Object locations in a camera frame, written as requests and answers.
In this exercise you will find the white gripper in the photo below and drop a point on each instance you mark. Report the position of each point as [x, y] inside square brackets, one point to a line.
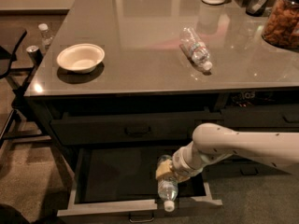
[179, 164]

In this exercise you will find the blue label plastic bottle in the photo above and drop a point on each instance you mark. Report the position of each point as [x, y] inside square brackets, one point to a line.
[168, 188]

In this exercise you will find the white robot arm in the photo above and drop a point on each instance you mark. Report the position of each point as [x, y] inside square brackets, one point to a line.
[212, 143]

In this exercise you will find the right bottom drawer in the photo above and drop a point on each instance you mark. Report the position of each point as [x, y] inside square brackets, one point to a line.
[232, 169]

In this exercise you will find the open middle drawer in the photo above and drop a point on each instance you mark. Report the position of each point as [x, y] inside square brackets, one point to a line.
[118, 183]

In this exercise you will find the dark top drawer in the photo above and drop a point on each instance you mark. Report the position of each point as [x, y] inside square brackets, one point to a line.
[81, 130]

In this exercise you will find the right top drawer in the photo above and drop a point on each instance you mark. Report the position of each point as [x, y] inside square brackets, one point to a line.
[261, 116]

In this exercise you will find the clear plastic bottle red label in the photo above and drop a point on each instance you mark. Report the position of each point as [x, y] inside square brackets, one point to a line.
[196, 48]

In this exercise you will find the small bottle on chair side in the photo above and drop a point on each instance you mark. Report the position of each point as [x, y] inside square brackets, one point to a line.
[46, 35]

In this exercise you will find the dark cabinet counter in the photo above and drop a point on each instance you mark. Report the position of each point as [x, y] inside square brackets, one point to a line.
[147, 70]

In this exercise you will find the white paper bowl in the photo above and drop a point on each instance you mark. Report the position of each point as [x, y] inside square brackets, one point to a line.
[80, 58]

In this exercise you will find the black chair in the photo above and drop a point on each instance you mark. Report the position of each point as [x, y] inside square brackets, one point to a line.
[18, 79]

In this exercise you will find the snack jar with black lid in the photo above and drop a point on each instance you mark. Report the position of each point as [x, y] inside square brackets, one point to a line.
[282, 27]

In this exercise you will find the metal can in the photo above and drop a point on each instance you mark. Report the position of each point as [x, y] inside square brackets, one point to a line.
[35, 54]

